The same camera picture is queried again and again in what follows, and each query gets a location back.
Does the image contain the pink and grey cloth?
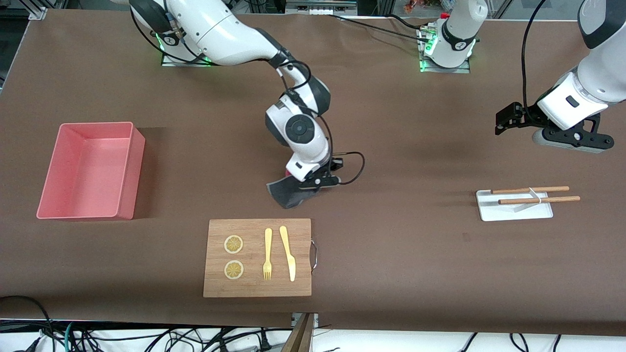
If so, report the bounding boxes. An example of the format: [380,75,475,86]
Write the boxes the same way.
[266,168,321,210]

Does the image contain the wooden rod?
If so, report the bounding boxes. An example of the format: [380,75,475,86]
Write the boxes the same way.
[498,196,581,205]
[491,186,570,195]

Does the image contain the white rack base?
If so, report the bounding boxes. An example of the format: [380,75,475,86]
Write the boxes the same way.
[476,187,554,222]

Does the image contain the yellow plastic knife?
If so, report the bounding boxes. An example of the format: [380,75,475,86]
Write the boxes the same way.
[279,225,296,282]

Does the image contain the yellow plastic fork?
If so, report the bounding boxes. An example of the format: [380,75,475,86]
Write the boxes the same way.
[263,228,273,281]

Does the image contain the wooden cutting board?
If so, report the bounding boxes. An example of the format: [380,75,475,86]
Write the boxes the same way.
[203,219,312,298]

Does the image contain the pink plastic bin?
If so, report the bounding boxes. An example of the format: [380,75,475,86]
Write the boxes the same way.
[37,122,146,220]

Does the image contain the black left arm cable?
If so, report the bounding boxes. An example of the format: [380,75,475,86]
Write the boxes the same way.
[520,0,547,109]

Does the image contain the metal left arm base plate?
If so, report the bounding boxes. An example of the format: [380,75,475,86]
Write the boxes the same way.
[418,25,471,74]

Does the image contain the black cable on table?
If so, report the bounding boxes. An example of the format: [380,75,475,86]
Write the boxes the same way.
[325,14,433,44]

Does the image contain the brown wooden post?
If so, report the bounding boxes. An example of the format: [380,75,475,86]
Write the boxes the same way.
[281,313,315,352]

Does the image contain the thick black floor cable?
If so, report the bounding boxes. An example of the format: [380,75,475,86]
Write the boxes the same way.
[0,295,52,340]

